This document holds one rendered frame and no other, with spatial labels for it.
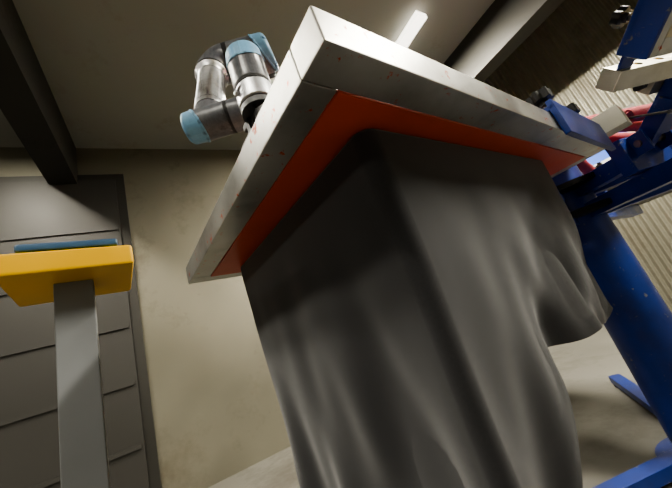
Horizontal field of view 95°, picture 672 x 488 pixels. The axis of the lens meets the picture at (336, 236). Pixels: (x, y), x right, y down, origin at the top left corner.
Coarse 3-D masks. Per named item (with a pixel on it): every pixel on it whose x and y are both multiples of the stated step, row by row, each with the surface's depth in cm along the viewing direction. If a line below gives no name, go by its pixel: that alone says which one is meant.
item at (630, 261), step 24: (576, 168) 127; (576, 216) 115; (600, 216) 119; (600, 240) 117; (624, 240) 118; (600, 264) 116; (624, 264) 113; (600, 288) 117; (624, 288) 112; (648, 288) 111; (624, 312) 112; (648, 312) 108; (624, 336) 113; (648, 336) 108; (624, 360) 117; (648, 360) 108; (648, 384) 109
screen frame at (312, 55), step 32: (320, 32) 23; (352, 32) 25; (288, 64) 26; (320, 64) 24; (352, 64) 25; (384, 64) 26; (416, 64) 30; (288, 96) 27; (320, 96) 27; (384, 96) 30; (416, 96) 32; (448, 96) 33; (480, 96) 36; (512, 96) 44; (256, 128) 33; (288, 128) 30; (512, 128) 45; (544, 128) 49; (256, 160) 33; (288, 160) 35; (224, 192) 42; (256, 192) 39; (224, 224) 45; (192, 256) 61
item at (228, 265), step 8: (248, 224) 47; (256, 224) 48; (264, 224) 49; (272, 224) 50; (240, 232) 49; (248, 232) 50; (256, 232) 51; (264, 232) 52; (240, 240) 52; (248, 240) 53; (256, 240) 54; (232, 248) 54; (240, 248) 55; (248, 248) 56; (256, 248) 58; (224, 256) 57; (232, 256) 58; (240, 256) 59; (248, 256) 60; (224, 264) 60; (232, 264) 62; (240, 264) 64; (216, 272) 63; (224, 272) 65; (232, 272) 67
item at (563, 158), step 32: (352, 96) 28; (320, 128) 31; (352, 128) 33; (384, 128) 35; (416, 128) 37; (448, 128) 39; (480, 128) 42; (320, 160) 37; (544, 160) 63; (576, 160) 70; (288, 192) 41
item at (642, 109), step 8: (648, 104) 99; (624, 112) 96; (632, 112) 95; (640, 112) 101; (656, 112) 89; (664, 112) 87; (632, 120) 96; (640, 120) 103; (632, 128) 120; (616, 136) 131; (624, 136) 130; (584, 160) 148; (584, 168) 150; (592, 168) 150
